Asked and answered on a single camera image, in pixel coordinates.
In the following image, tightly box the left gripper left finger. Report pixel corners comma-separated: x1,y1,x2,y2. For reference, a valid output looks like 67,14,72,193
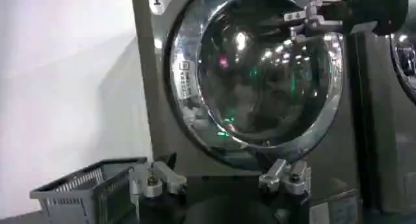
129,151,189,210

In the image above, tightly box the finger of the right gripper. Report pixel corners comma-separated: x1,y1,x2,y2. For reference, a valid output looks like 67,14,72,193
290,19,346,41
283,0,346,22

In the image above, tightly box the grey dryer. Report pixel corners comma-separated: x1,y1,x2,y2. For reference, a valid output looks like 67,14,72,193
363,0,416,214

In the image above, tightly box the grey dryer numbered one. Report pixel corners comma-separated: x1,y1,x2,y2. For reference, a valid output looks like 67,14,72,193
129,0,362,224

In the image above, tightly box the white warning sticker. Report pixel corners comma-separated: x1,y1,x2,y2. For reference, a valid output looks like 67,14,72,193
177,60,197,100

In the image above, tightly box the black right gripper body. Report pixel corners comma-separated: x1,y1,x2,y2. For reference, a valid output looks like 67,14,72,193
343,0,410,37

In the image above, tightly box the grey plastic laundry basket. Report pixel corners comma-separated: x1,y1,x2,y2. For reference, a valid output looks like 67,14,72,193
29,156,149,224

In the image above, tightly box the round glass dryer door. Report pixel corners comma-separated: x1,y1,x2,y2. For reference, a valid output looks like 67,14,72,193
163,0,346,173
389,31,416,106

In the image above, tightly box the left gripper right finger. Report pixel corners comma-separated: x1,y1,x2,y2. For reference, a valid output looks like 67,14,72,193
258,158,312,197

